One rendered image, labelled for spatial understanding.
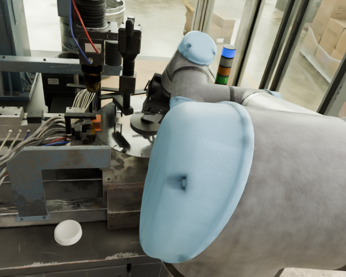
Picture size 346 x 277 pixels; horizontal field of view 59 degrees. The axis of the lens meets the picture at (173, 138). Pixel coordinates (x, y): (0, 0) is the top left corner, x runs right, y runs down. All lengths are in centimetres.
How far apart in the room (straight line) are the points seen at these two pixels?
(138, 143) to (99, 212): 24
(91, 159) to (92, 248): 24
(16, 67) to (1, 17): 31
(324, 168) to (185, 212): 9
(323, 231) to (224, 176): 7
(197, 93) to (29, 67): 67
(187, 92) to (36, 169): 44
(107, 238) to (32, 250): 19
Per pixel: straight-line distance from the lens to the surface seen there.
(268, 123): 21
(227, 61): 106
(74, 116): 93
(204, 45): 63
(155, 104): 77
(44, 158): 81
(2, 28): 140
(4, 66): 113
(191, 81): 59
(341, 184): 21
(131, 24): 75
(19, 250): 92
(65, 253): 89
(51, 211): 96
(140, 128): 92
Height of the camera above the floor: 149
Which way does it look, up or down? 36 degrees down
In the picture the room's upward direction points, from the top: 10 degrees clockwise
